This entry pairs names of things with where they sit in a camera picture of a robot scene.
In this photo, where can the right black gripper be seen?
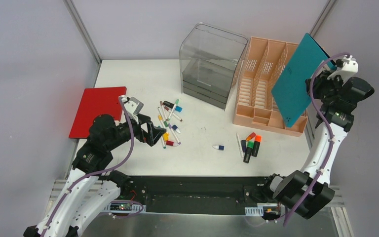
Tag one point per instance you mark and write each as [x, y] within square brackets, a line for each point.
[322, 80]

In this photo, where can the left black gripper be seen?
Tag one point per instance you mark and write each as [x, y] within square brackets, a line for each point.
[140, 130]

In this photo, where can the teal notebook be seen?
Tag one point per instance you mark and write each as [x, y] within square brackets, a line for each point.
[289, 92]

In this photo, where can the red folder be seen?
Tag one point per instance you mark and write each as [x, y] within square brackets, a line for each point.
[95, 102]

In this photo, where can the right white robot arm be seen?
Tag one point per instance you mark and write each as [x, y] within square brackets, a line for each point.
[306, 191]

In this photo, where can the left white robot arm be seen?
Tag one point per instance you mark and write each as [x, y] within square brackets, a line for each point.
[91, 186]

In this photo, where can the teal marker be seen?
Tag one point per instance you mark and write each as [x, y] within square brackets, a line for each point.
[163, 143]

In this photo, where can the purple marker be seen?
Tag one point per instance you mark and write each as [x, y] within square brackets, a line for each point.
[174, 134]

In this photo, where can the brown marker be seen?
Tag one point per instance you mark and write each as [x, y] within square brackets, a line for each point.
[173, 114]

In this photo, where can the blue black marker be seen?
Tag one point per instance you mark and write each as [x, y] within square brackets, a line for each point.
[171, 105]

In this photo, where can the green cap marker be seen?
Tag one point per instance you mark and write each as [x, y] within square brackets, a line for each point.
[173, 109]

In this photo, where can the small blue cap bottle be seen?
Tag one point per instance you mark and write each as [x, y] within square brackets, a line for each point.
[219, 147]

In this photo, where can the peach file organizer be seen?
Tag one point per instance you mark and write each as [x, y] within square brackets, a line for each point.
[255, 107]

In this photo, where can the orange highlighter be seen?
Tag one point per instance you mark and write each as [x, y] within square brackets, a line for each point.
[256, 146]

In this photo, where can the small red-orange marker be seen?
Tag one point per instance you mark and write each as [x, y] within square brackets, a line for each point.
[250, 136]

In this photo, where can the white pen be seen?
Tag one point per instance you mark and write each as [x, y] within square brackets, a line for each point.
[239, 145]

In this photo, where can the green highlighter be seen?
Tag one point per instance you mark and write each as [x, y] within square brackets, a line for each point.
[248, 151]

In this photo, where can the clear grey drawer box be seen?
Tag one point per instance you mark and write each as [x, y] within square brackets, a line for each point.
[210, 62]

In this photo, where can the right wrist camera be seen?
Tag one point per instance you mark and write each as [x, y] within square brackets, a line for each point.
[347, 67]

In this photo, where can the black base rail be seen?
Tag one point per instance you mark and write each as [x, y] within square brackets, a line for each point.
[211, 195]

